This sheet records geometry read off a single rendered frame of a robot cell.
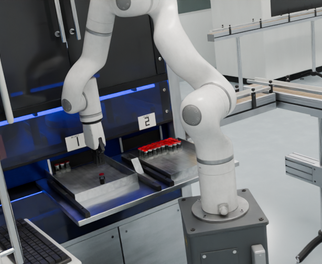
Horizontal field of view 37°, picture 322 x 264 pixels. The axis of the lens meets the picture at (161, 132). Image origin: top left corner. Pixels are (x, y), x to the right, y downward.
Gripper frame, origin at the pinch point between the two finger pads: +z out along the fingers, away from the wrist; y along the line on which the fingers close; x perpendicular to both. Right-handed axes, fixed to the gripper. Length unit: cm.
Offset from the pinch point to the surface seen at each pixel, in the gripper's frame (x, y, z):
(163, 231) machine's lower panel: 33, -20, 53
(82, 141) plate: 1.3, -18.6, -2.6
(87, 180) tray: -2.9, -9.3, 10.7
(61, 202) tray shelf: -18.2, 2.5, 11.1
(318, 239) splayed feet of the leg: 121, -4, 87
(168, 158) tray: 32.2, -3.5, 10.8
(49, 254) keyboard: -31.6, 25.0, 16.6
